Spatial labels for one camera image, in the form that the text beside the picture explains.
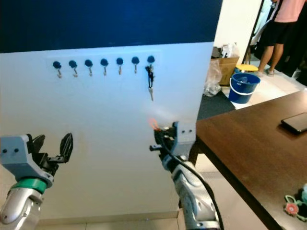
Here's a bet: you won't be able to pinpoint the key on black strap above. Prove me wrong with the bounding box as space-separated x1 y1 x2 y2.
145 66 156 101

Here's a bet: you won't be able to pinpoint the standing person pink shirt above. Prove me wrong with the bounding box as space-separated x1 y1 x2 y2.
252 0 307 77

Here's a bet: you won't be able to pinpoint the white and blue partition board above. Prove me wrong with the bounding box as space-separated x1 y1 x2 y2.
0 0 224 226

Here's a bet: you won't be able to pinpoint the small white plastic bag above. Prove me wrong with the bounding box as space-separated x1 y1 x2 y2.
221 43 240 59

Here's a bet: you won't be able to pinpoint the white hook rack strip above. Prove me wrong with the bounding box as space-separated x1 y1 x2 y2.
47 50 161 73

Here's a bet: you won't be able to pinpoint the dark grey floor rug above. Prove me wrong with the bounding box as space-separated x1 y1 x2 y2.
197 90 231 120

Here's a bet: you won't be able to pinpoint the dark brown wooden table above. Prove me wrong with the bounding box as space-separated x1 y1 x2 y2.
189 91 307 230

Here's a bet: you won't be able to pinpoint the yellow round lid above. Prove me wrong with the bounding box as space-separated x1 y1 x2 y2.
235 64 259 74

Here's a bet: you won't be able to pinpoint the black smartphone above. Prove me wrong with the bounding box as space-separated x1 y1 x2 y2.
281 113 307 134

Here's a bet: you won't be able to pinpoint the large brown cardboard box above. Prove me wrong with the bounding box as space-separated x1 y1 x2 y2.
211 55 240 86

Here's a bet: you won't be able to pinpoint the cyan plush keychain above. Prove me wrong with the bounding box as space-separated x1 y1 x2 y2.
284 184 307 222

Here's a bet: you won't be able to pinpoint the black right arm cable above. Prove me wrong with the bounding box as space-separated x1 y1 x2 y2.
157 141 224 230

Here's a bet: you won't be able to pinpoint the blue plastic bucket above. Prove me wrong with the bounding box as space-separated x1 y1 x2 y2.
229 73 261 104

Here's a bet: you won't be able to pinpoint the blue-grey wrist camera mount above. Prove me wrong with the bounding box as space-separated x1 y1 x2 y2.
0 135 53 185
173 121 196 156

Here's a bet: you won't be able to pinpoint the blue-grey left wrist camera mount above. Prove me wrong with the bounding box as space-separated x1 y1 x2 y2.
0 135 53 185

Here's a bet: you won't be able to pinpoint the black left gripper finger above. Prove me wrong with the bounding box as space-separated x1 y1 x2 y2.
30 134 46 155
60 133 76 159

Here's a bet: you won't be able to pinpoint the orange keys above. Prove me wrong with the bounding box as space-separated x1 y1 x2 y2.
147 117 160 131

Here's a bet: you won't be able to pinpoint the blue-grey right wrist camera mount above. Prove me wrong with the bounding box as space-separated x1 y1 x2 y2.
173 121 196 156

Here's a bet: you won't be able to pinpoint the large clear plastic bag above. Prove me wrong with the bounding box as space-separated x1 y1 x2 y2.
203 60 224 96

